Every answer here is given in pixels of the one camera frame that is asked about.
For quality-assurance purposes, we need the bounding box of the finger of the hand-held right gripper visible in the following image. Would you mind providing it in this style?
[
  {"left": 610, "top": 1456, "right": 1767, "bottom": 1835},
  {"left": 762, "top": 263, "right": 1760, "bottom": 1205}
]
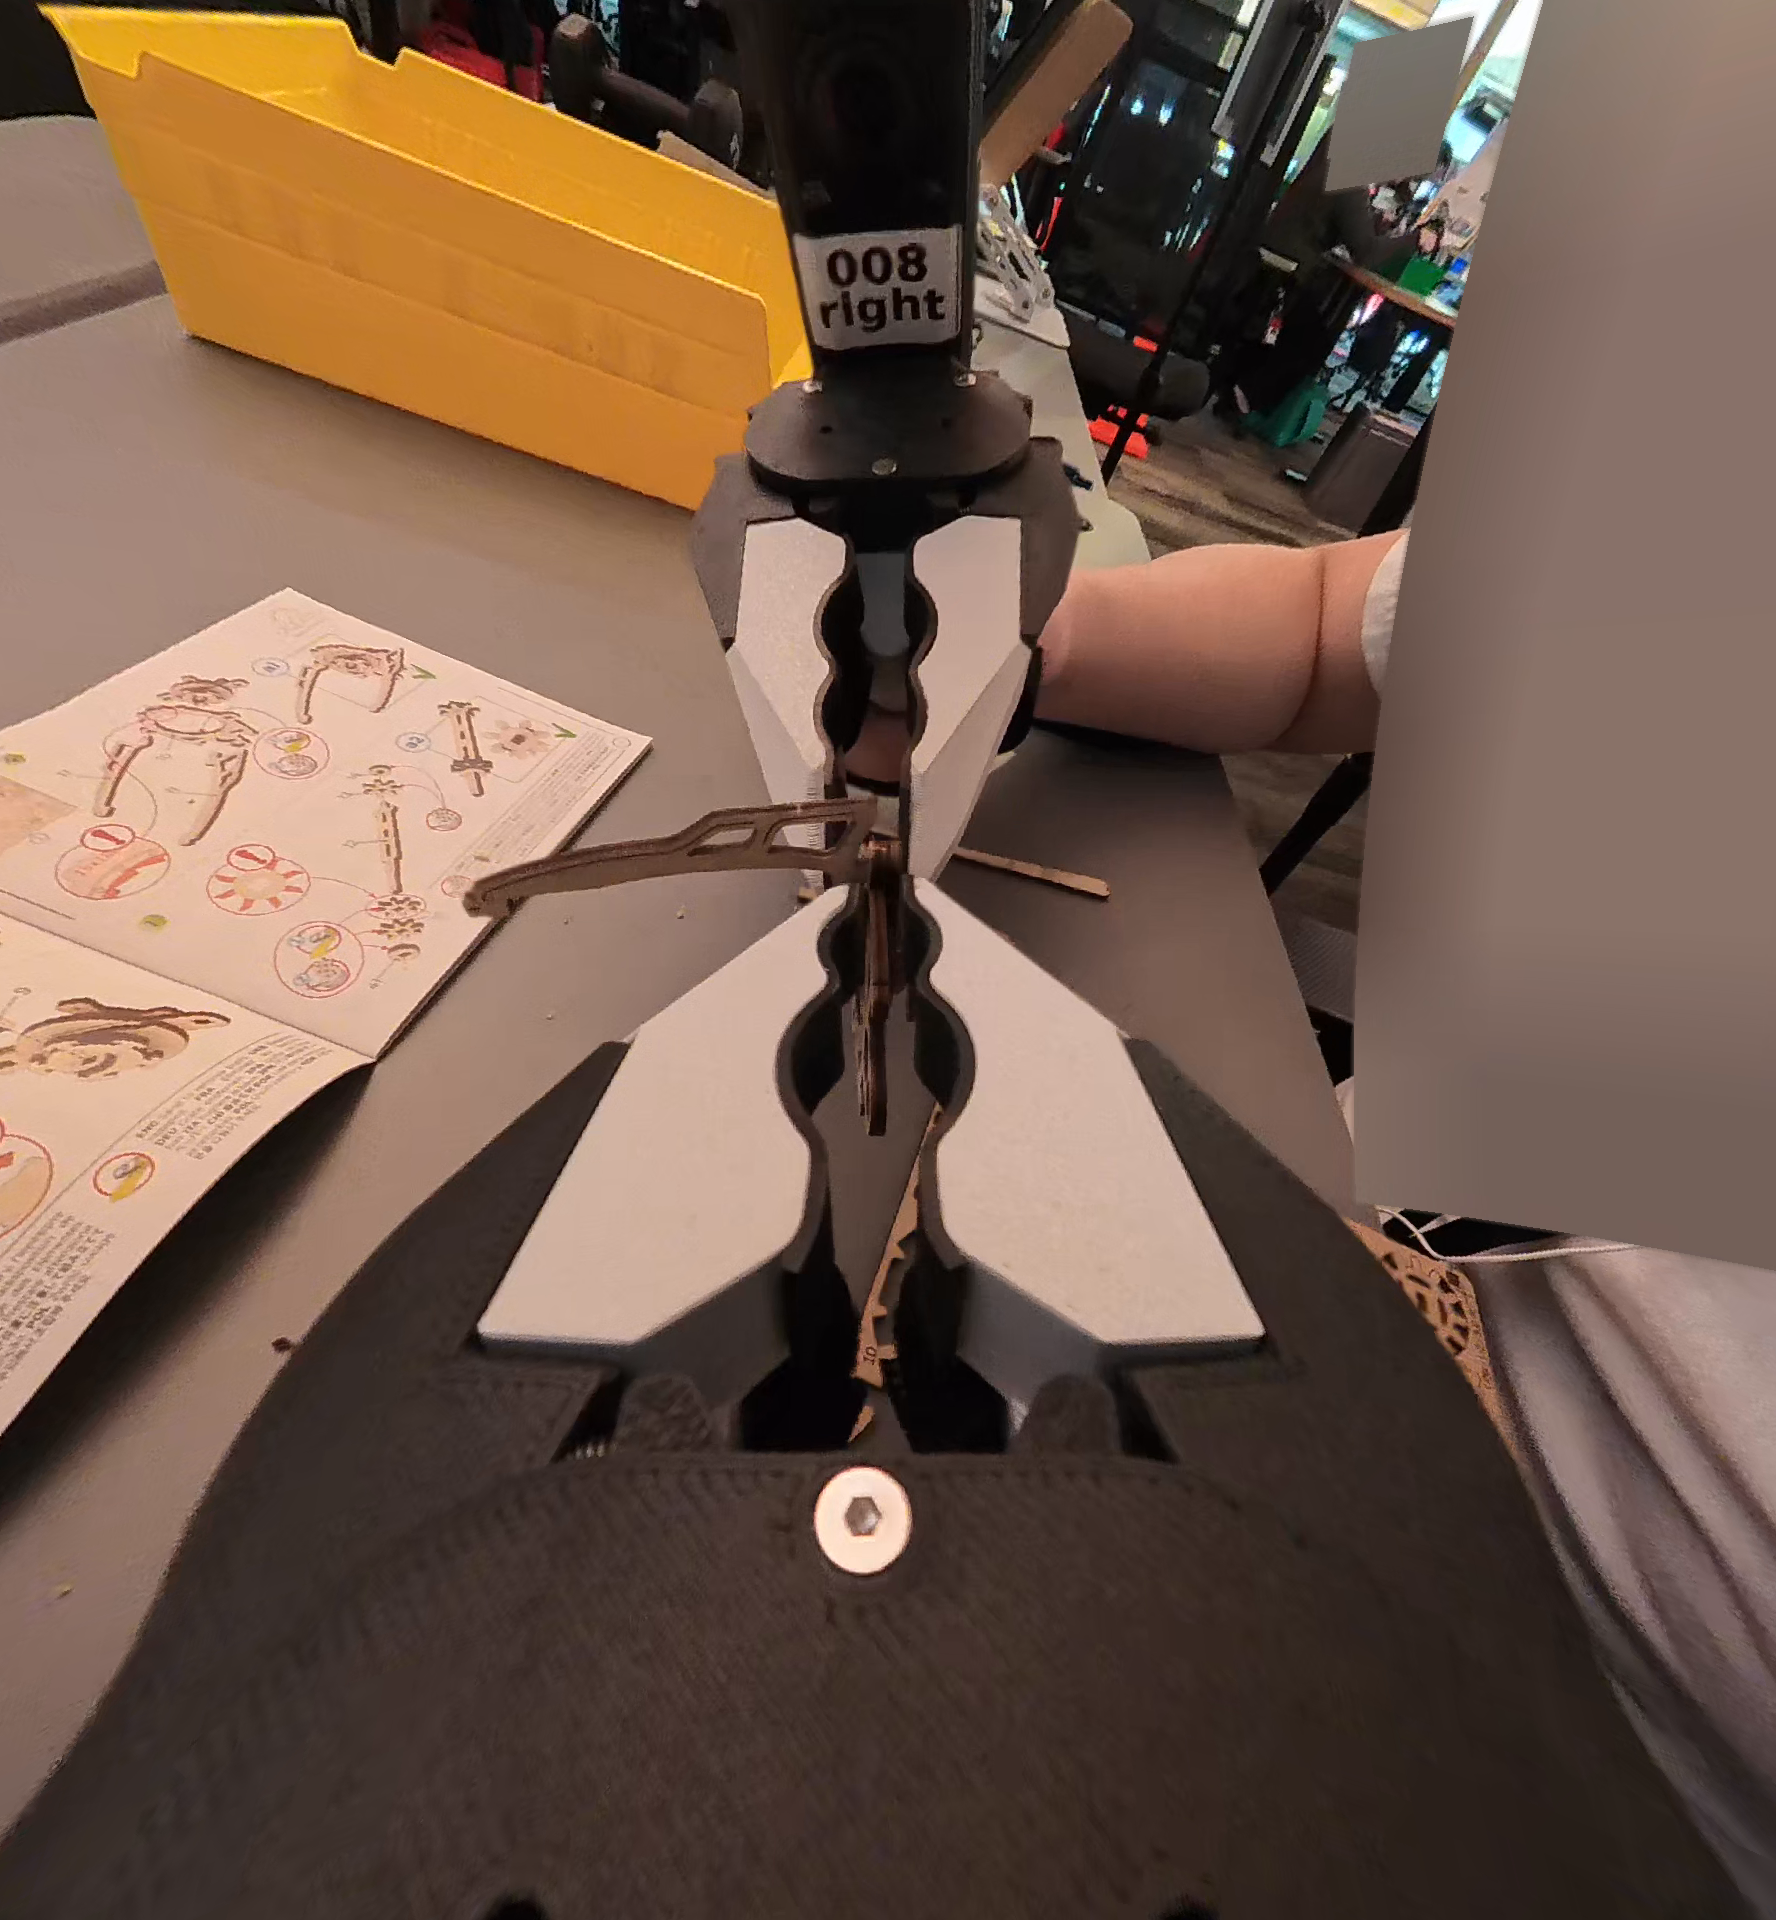
[
  {"left": 900, "top": 510, "right": 1052, "bottom": 883},
  {"left": 723, "top": 510, "right": 858, "bottom": 887}
]

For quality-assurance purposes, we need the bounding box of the illustrated instruction booklet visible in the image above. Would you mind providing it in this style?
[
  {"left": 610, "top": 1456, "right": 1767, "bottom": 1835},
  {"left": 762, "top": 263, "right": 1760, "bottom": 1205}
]
[{"left": 0, "top": 587, "right": 654, "bottom": 1524}]

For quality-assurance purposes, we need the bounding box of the yellow plastic bin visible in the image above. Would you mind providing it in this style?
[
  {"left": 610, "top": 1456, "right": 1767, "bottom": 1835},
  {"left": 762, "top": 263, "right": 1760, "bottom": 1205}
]
[{"left": 40, "top": 4, "right": 817, "bottom": 512}]

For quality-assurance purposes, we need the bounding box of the person's right hand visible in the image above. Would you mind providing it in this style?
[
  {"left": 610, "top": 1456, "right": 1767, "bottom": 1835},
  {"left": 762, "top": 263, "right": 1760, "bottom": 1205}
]
[{"left": 843, "top": 660, "right": 924, "bottom": 793}]

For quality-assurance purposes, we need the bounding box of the person's right forearm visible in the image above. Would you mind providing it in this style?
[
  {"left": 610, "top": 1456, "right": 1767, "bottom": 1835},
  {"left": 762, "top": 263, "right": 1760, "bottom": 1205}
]
[{"left": 1038, "top": 527, "right": 1416, "bottom": 756}]

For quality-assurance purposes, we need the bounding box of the curved wooden arm part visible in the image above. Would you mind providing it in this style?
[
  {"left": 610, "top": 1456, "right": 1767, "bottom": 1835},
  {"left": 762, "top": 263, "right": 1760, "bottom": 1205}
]
[{"left": 463, "top": 798, "right": 891, "bottom": 920}]

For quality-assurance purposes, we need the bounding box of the dark toothed wooden part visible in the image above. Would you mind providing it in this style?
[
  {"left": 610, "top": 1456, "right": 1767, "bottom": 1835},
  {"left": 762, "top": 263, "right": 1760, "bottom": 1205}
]
[{"left": 846, "top": 835, "right": 912, "bottom": 1138}]

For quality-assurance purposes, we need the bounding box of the black dumbbell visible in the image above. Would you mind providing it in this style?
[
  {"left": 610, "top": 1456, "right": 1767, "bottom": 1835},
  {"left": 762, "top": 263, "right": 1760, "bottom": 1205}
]
[{"left": 551, "top": 13, "right": 749, "bottom": 168}]

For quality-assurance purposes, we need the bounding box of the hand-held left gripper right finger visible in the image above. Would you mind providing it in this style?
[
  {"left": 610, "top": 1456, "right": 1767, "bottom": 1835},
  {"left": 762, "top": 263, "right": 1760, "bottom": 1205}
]
[{"left": 902, "top": 881, "right": 1268, "bottom": 1398}]

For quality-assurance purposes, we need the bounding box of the thin wooden stick part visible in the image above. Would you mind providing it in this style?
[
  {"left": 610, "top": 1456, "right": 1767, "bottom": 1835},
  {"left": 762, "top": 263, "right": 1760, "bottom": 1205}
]
[{"left": 955, "top": 843, "right": 1116, "bottom": 902}]

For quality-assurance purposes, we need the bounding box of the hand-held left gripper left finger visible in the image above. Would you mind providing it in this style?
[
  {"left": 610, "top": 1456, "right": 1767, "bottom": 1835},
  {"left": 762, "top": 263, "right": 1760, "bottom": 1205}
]
[{"left": 474, "top": 883, "right": 860, "bottom": 1360}]

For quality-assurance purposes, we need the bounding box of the wooden background table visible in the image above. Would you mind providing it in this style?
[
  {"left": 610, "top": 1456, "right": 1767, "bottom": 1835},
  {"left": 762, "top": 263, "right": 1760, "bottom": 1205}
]
[{"left": 1323, "top": 245, "right": 1461, "bottom": 324}]

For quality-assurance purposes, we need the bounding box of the person's grey clothing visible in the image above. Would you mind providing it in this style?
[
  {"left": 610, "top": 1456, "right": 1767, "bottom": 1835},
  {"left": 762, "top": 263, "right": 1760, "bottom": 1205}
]
[{"left": 1465, "top": 1235, "right": 1776, "bottom": 1920}]

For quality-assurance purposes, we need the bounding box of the tan cardboard panel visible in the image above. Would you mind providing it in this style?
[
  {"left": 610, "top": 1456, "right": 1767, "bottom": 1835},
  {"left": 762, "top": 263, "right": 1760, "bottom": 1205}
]
[{"left": 979, "top": 0, "right": 1139, "bottom": 189}]

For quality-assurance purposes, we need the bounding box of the plywood model parts sheet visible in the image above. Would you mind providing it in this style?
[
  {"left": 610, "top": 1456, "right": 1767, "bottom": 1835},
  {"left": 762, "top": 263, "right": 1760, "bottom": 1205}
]
[{"left": 843, "top": 1145, "right": 1513, "bottom": 1449}]

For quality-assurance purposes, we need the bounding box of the white cord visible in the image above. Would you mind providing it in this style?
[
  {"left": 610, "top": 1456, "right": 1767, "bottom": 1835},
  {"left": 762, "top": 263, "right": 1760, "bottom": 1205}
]
[{"left": 1369, "top": 1199, "right": 1640, "bottom": 1265}]

